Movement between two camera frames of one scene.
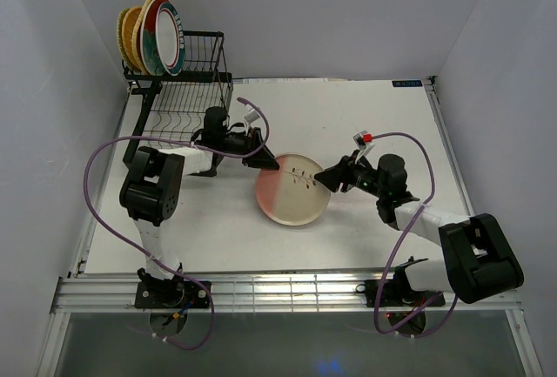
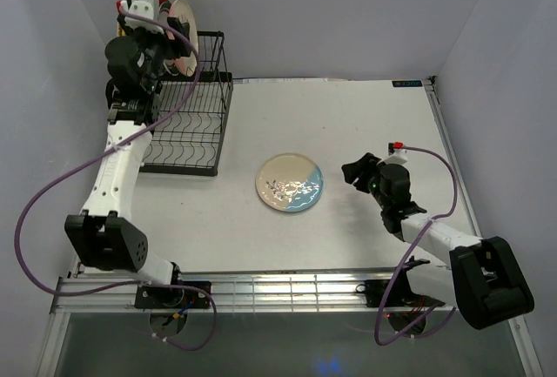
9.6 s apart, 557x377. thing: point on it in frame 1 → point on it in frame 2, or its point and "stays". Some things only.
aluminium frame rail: (117, 295) stays
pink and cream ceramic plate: (291, 195) → (182, 9)
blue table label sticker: (407, 83) stays
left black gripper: (266, 160) → (181, 47)
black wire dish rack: (174, 106) stays
